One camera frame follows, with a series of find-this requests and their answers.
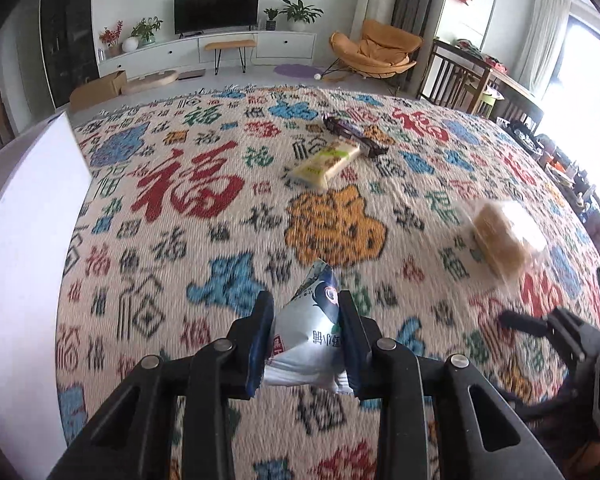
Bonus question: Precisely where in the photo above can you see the red flowers in vase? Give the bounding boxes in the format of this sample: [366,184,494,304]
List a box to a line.
[99,21,123,57]

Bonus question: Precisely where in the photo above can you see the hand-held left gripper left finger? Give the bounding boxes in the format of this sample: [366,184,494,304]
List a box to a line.
[47,290,276,480]

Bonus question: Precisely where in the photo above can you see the wooden stool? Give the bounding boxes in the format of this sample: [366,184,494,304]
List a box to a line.
[204,39,257,75]

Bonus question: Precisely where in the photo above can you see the white blue printed snack packet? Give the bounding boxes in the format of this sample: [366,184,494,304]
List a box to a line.
[262,258,353,395]

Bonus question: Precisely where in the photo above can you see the wooden table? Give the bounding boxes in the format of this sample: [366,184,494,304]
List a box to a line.
[480,60,546,121]

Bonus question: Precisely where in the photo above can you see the white television cabinet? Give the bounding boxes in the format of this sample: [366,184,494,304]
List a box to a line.
[97,30,317,78]

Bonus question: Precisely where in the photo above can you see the dark wooden chair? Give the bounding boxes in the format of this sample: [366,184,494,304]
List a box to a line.
[417,37,493,113]

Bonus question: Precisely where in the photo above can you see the orange lounge chair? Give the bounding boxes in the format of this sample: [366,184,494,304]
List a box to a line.
[329,19,423,83]

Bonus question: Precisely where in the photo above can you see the sheer white window curtain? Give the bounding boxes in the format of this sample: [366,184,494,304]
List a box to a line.
[517,0,573,96]

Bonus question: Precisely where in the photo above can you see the green potted plant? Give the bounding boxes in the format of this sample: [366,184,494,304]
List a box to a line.
[131,16,163,46]

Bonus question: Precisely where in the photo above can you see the dark glass cabinet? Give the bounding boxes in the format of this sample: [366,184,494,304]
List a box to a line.
[40,0,101,108]

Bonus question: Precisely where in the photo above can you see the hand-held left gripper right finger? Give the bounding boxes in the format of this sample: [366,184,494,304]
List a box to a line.
[336,290,563,480]

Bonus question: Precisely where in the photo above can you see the bread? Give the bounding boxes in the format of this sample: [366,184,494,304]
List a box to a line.
[462,199,548,286]

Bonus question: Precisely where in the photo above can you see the cream snack packet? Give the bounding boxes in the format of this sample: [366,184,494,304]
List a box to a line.
[287,140,363,192]

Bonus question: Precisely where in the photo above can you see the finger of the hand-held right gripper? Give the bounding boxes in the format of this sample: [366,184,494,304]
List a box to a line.
[499,310,556,342]
[550,306,600,361]

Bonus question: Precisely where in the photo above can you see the purple floor mat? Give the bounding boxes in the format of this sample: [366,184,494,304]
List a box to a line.
[272,62,326,78]

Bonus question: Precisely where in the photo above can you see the large plant in white pot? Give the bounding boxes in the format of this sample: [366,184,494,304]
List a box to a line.
[279,0,325,32]

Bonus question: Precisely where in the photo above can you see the white foam board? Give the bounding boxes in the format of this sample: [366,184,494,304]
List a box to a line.
[0,110,93,480]

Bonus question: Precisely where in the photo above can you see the dark purple snack packet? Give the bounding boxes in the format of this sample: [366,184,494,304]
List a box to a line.
[322,115,388,158]

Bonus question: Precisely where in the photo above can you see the cardboard box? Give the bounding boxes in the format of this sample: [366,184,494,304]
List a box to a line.
[69,70,128,113]

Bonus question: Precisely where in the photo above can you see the black television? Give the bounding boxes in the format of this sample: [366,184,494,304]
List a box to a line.
[173,0,261,36]

